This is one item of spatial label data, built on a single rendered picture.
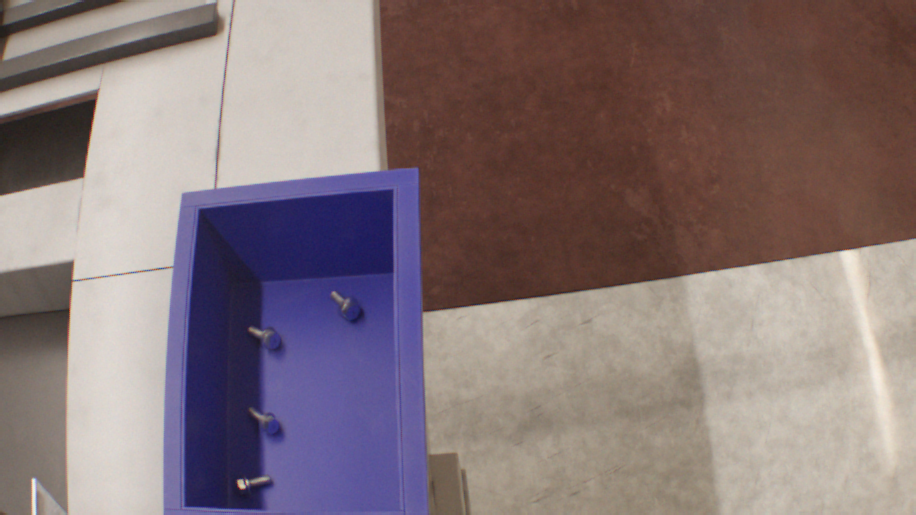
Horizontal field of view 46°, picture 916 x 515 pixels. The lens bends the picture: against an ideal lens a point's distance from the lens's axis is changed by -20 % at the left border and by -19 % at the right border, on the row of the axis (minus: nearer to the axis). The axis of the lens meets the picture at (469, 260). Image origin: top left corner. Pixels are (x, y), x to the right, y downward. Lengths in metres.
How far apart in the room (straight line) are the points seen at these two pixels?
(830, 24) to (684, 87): 0.38
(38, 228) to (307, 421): 0.29
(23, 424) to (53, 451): 0.04
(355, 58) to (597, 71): 1.14
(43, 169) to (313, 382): 0.39
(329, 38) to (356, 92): 0.07
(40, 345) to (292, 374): 0.26
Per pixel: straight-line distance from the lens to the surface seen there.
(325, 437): 0.76
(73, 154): 1.06
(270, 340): 0.79
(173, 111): 0.95
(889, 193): 1.98
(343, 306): 0.79
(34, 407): 0.92
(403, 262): 0.73
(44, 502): 0.73
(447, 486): 1.20
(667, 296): 1.80
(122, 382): 0.82
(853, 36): 2.22
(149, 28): 1.01
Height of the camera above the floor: 1.51
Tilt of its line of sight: 55 degrees down
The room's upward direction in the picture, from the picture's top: 7 degrees counter-clockwise
